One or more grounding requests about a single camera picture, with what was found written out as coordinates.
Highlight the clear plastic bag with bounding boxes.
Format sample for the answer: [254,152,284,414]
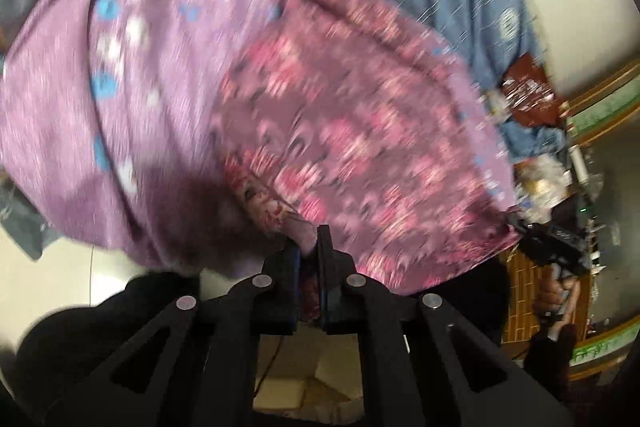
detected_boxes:
[515,154,573,211]

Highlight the dark red plastic bag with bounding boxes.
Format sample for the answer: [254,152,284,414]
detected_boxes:
[500,53,564,128]

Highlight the purple floral bed sheet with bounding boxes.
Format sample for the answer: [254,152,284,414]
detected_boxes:
[0,0,522,273]

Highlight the maroon floral shirt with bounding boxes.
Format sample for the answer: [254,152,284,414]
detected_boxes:
[212,0,518,295]

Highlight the blue denim jeans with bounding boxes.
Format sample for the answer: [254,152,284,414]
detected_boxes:
[498,119,566,165]

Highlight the person right hand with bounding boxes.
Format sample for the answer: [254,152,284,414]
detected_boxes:
[533,265,580,335]

